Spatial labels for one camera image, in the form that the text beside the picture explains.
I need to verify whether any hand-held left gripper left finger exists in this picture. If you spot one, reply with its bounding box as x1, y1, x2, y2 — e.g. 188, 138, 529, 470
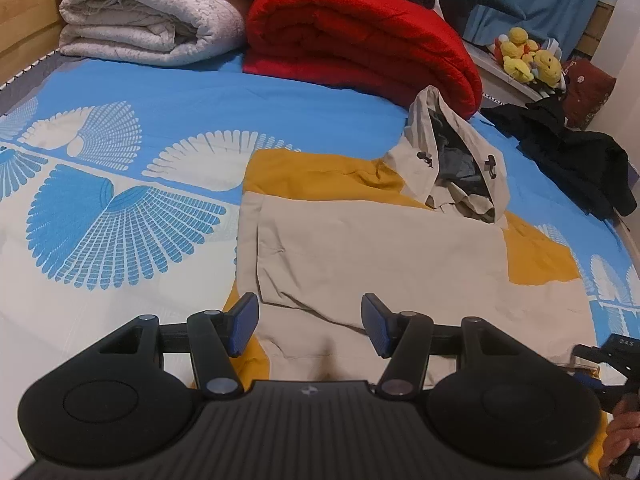
95, 292, 261, 401

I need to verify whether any yellow plush toy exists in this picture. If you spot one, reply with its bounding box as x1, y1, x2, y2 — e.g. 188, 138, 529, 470
506, 27, 540, 57
501, 55, 536, 84
534, 49, 565, 87

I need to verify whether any beige and yellow hooded jacket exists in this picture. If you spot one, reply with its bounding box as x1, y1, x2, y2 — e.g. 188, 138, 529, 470
222, 85, 608, 477

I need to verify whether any blue patterned bedsheet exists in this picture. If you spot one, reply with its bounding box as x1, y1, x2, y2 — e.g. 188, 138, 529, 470
0, 49, 640, 480

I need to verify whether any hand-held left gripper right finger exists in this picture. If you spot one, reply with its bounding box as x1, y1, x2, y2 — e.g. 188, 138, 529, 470
361, 292, 523, 400

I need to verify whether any person's right hand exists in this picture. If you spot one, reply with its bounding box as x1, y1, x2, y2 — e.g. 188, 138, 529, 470
597, 394, 640, 477

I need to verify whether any white folded quilt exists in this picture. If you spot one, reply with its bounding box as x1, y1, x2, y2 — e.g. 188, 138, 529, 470
54, 0, 273, 67

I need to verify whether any red folded blanket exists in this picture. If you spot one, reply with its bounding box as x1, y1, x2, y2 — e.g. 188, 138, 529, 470
242, 0, 483, 122

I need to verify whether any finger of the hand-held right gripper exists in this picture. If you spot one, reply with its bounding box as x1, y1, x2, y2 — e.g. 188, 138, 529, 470
571, 343, 612, 382

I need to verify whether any wooden bed frame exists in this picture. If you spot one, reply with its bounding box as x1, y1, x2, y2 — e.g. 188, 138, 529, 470
0, 0, 67, 87

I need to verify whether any black clothing pile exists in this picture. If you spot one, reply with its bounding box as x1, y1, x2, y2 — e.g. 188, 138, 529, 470
481, 96, 632, 222

